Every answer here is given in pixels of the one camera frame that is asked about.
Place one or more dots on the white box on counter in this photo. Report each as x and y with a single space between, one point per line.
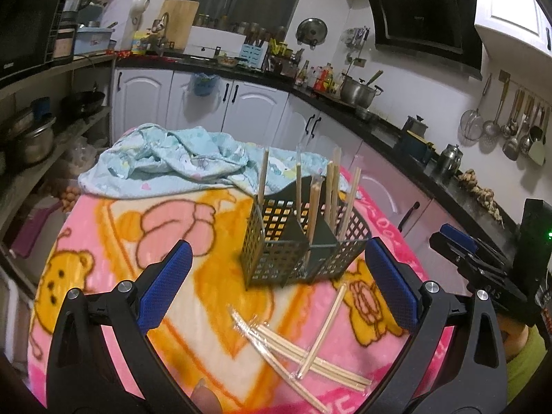
204 42

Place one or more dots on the steel kettle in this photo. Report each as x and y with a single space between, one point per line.
450 160

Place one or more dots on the hanging light green spatula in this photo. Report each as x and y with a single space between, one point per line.
537 150

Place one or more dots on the person's right hand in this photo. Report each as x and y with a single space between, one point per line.
514 336

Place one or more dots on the light blue knife block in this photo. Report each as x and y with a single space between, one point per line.
253 56

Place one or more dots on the light blue dish tray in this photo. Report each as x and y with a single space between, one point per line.
92 40

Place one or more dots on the white upper cabinet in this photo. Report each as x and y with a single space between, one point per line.
508 25

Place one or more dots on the green right sleeve forearm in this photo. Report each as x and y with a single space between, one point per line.
521 368

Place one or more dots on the hanging wire strainer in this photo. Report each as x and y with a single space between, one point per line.
471 121

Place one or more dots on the wooden cutting board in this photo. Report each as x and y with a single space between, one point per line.
181 16

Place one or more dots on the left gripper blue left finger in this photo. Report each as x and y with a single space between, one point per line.
161 291

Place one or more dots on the black range hood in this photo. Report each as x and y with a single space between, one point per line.
441 31

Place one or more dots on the dark teal yellow rimmed container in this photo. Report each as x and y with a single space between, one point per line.
416 147

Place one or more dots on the hanging steel ladle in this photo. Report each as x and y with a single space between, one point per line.
491 128

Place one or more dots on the steel stock pot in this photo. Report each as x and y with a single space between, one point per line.
360 93

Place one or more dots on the black wok on shelf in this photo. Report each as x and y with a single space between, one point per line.
82 104

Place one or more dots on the wall mounted steel lid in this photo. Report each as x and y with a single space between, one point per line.
311 32

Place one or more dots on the dark green utensil basket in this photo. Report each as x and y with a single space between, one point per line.
276 242

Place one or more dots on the red sauce bottle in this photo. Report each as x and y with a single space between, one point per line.
324 78

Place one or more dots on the wooden shelf rack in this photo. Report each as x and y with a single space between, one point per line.
21 179

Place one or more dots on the garlic pile on counter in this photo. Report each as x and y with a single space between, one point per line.
485 197

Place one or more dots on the wooden chopstick pair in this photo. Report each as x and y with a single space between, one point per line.
351 197

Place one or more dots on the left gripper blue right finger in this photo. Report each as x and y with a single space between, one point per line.
397 282

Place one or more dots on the light blue patterned cloth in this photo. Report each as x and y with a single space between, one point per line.
151 161

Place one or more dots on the white lower cabinets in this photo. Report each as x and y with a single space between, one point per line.
255 113

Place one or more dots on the white hanging kettle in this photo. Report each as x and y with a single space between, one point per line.
138 7

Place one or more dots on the pink cartoon blanket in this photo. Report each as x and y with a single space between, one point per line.
104 241

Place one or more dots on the steel pot on shelf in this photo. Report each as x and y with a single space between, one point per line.
37 143

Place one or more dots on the black microwave oven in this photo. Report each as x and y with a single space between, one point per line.
28 33

